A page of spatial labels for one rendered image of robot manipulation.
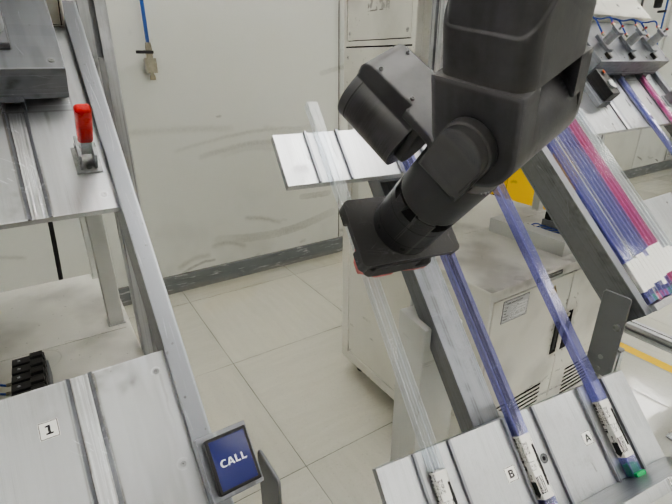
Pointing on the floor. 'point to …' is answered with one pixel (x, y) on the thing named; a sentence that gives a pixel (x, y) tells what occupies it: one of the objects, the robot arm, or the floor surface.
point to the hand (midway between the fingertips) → (366, 263)
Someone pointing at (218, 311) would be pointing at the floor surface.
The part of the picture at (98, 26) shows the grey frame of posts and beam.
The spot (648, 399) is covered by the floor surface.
